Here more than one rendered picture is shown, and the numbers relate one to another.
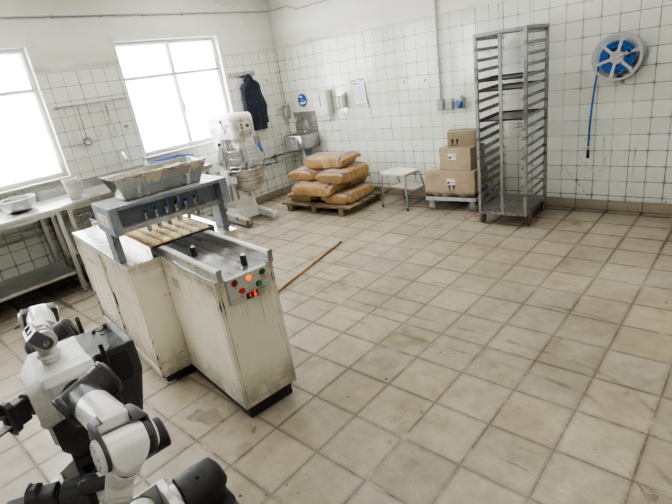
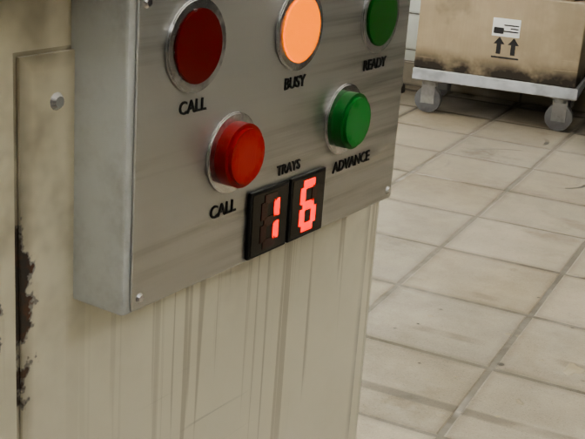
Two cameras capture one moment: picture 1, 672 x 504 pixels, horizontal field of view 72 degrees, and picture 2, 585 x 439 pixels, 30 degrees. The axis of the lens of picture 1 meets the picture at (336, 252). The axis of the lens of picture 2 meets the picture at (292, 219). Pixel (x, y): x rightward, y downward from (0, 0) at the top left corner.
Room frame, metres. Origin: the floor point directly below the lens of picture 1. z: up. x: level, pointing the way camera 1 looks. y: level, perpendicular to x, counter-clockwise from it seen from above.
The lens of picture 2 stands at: (1.64, 0.62, 0.89)
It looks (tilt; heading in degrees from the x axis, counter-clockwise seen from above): 18 degrees down; 340
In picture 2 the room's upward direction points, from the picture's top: 4 degrees clockwise
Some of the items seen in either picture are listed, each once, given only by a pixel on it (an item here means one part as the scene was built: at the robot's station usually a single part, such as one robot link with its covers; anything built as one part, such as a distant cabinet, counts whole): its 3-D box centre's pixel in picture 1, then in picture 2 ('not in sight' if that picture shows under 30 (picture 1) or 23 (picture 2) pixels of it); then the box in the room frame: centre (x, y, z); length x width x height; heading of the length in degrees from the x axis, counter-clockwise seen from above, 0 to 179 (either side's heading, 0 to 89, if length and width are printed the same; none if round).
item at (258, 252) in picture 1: (187, 227); not in sight; (3.01, 0.95, 0.87); 2.01 x 0.03 x 0.07; 38
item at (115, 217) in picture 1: (167, 216); not in sight; (2.83, 0.99, 1.01); 0.72 x 0.33 x 0.34; 128
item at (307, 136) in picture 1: (303, 132); not in sight; (7.09, 0.21, 0.93); 0.99 x 0.38 x 1.09; 45
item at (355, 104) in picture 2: not in sight; (345, 118); (2.16, 0.41, 0.76); 0.03 x 0.02 x 0.03; 128
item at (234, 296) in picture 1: (248, 284); (265, 109); (2.14, 0.46, 0.77); 0.24 x 0.04 x 0.14; 128
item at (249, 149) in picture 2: not in sight; (234, 152); (2.10, 0.48, 0.76); 0.03 x 0.02 x 0.03; 128
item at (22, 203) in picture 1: (18, 204); not in sight; (4.50, 2.93, 0.94); 0.33 x 0.33 x 0.12
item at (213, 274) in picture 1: (144, 241); not in sight; (2.83, 1.18, 0.87); 2.01 x 0.03 x 0.07; 38
